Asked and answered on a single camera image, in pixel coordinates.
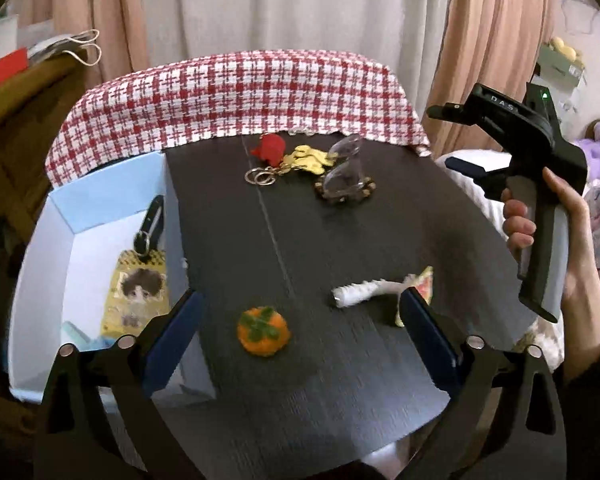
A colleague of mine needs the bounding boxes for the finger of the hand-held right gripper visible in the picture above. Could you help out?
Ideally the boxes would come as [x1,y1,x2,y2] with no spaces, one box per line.
[426,101,477,125]
[444,156,515,197]

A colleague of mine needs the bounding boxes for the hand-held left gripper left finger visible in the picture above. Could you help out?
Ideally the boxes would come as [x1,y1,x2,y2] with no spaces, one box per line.
[32,287,206,480]

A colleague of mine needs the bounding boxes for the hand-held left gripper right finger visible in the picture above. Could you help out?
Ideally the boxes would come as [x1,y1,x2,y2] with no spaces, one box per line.
[397,287,568,480]

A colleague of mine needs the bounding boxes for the orange plush persimmon charm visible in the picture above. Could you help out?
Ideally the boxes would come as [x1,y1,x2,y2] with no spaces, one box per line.
[236,306,292,358]

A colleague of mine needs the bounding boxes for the yellow dog keychain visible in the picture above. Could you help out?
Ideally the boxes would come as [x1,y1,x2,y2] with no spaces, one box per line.
[245,145,339,187]

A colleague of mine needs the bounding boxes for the light blue cardboard box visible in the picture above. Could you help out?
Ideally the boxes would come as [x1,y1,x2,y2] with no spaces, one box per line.
[7,151,217,404]

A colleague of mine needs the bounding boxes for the person's right forearm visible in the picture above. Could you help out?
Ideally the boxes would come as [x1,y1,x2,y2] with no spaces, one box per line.
[555,280,600,480]

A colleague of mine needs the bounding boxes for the person's right hand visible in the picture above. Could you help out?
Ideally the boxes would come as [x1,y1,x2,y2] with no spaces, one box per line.
[500,166,600,333]

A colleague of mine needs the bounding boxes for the white bedding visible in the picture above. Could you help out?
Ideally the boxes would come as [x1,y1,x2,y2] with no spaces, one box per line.
[432,149,512,223]

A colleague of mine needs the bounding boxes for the yellow cartoon figure card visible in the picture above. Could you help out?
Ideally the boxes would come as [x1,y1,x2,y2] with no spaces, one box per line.
[100,250,172,337]

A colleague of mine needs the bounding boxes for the pink curtain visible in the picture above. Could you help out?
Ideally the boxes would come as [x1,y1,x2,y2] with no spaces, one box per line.
[17,0,152,92]
[422,0,557,161]

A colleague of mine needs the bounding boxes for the yellow plush toy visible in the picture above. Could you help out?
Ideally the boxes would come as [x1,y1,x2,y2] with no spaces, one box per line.
[550,36,579,64]

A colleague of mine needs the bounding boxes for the clear crystal ornament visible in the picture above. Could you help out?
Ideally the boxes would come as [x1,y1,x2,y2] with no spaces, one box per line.
[322,135,369,199]

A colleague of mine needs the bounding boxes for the red plush charm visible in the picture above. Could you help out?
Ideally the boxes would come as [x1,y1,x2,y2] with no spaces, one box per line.
[252,133,287,167]

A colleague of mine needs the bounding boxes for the white curtain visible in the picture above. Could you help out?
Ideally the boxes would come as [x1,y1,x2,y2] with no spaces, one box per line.
[145,0,457,77]

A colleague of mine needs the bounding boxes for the red white checked cloth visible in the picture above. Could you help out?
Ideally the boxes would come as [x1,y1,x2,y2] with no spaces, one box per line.
[45,50,432,188]

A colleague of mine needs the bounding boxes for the brown wooden furniture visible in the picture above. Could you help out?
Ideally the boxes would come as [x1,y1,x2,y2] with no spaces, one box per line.
[0,47,89,266]

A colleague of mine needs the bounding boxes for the red flat box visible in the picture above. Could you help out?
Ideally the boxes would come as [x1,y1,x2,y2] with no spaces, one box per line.
[0,49,31,97]

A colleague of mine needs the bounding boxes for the watermelon charm with white strap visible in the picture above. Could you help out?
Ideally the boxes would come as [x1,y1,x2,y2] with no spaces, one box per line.
[330,266,435,328]

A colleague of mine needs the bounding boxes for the pale green wall shelf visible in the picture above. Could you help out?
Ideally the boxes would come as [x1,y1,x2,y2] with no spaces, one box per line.
[535,42,587,92]

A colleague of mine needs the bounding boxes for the brown bead bracelet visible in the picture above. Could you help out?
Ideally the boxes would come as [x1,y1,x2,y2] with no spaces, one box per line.
[314,175,377,206]

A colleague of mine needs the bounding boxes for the black strap keychain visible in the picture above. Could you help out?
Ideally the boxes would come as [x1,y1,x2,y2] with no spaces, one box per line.
[132,195,166,259]

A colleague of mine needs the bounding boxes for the white bag with cord handles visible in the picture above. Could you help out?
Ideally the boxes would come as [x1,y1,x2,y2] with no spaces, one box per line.
[27,29,102,67]

